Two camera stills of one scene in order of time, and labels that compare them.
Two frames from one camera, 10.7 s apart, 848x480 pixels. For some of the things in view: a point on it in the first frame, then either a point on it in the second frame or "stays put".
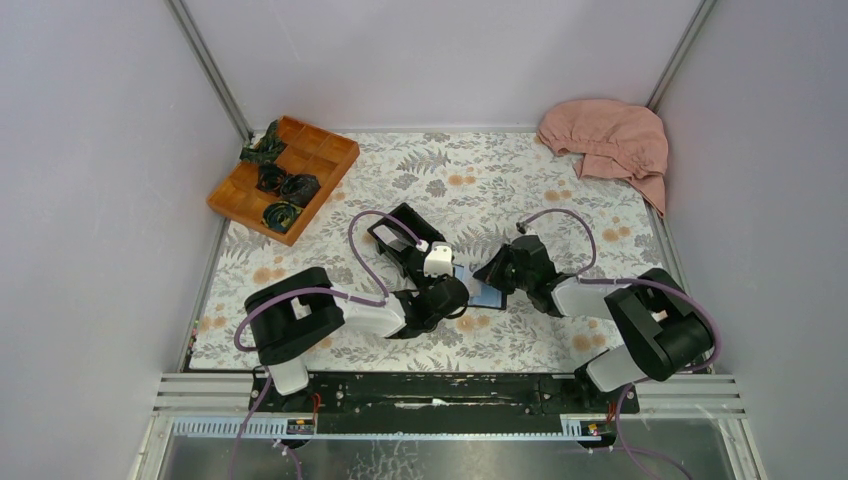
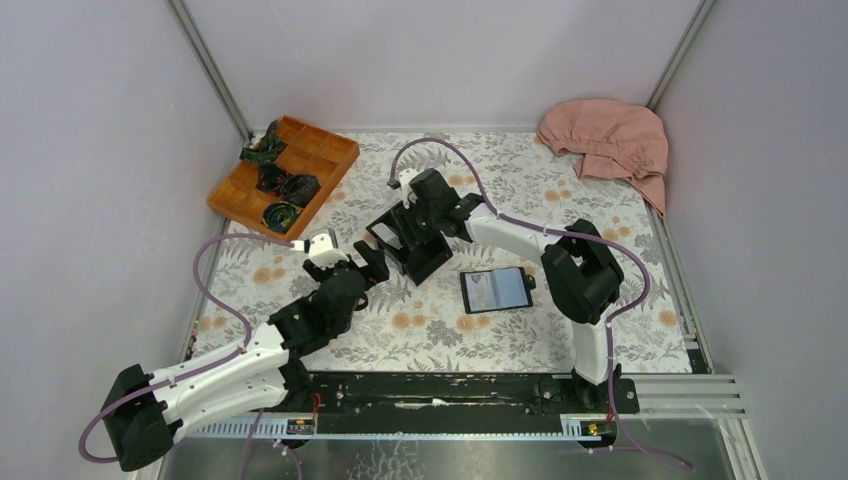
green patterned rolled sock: x=280 y=216 stays put
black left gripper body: x=428 y=287 -> x=320 y=275
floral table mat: x=468 y=190 stays put
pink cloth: x=615 y=140 stays put
